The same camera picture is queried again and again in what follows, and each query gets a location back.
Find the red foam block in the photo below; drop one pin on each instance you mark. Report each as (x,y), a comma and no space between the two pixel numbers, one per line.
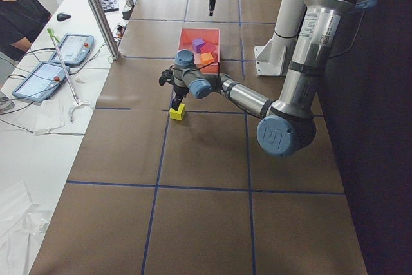
(208,48)

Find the white crumpled cloth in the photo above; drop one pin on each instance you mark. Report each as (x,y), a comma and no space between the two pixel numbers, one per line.
(23,227)

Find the person in black shirt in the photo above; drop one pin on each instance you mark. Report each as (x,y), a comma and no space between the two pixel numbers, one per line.
(21,23)

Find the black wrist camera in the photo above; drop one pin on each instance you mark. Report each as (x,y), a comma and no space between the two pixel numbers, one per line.
(167,76)

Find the far teach pendant tablet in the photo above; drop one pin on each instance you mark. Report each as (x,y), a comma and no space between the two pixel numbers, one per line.
(75,48)

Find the purple foam block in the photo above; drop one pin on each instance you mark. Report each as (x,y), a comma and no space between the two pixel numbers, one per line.
(197,43)

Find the yellow foam block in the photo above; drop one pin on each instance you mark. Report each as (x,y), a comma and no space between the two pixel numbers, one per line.
(177,114)

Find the black computer mouse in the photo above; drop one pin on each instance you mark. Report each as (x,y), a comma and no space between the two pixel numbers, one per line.
(62,16)

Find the near teach pendant tablet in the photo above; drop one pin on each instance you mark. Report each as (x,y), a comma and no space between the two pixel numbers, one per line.
(41,83)

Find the aluminium frame post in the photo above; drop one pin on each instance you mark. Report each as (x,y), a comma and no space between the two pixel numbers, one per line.
(105,30)

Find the grabber reacher stick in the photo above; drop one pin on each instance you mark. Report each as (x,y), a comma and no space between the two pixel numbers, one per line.
(78,103)

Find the white paper sheet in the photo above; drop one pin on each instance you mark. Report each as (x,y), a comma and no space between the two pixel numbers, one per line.
(51,116)

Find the teach pendant tablet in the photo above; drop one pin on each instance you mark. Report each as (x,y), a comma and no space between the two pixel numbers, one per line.
(75,48)
(41,83)

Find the pink plastic bin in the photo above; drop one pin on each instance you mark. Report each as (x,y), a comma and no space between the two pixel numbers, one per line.
(209,36)

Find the orange foam block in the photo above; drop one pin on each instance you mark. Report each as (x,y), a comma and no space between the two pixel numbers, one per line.
(206,58)

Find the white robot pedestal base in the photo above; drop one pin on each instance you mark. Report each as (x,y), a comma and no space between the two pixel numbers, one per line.
(273,59)

